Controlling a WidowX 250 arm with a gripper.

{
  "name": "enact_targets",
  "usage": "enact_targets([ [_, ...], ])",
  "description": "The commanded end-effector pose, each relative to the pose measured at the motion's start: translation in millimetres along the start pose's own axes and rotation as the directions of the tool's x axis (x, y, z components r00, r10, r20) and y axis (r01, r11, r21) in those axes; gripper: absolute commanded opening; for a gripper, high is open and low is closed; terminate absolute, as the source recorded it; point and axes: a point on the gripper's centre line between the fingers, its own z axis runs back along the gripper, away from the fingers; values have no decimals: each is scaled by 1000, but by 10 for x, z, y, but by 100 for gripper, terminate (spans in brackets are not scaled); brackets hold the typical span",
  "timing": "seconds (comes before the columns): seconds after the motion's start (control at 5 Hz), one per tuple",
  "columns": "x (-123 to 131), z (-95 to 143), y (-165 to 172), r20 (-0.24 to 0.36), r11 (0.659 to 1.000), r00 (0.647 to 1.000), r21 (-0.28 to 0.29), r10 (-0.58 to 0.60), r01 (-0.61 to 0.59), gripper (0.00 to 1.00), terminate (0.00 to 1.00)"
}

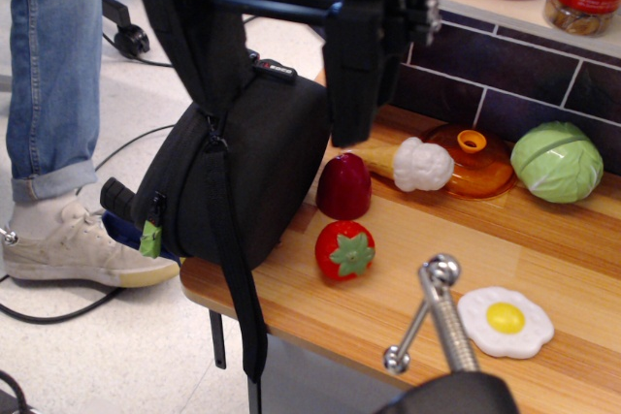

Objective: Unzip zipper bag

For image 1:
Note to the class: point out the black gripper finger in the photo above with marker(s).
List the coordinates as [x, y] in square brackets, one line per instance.
[365, 44]
[205, 43]

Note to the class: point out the black zipper bag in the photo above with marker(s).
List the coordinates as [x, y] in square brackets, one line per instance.
[224, 189]

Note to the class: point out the blue object behind bag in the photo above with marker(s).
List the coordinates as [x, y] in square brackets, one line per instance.
[126, 233]

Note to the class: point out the black chair caster base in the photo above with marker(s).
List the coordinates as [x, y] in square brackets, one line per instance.
[130, 39]

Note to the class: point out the toy ice cream cone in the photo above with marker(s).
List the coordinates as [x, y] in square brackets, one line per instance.
[412, 164]

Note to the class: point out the dark red toy fruit half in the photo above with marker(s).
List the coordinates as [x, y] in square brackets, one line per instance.
[344, 189]

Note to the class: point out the person leg in jeans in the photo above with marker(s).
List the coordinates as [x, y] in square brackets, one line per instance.
[53, 123]

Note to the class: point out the orange transparent pot lid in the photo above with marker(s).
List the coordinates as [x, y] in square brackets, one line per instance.
[482, 168]

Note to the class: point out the red toy strawberry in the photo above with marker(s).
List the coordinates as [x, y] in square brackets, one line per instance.
[344, 250]

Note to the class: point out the green toy cabbage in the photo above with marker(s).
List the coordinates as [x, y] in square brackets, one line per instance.
[558, 163]

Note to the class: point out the white sneaker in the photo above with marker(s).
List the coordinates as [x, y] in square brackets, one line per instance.
[59, 239]

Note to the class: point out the toy fried egg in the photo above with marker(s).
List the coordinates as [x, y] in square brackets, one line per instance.
[504, 324]

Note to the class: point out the black table leg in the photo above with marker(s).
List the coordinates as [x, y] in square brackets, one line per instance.
[218, 344]

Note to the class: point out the metal clamp screw handle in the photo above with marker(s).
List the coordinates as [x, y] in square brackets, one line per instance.
[436, 277]

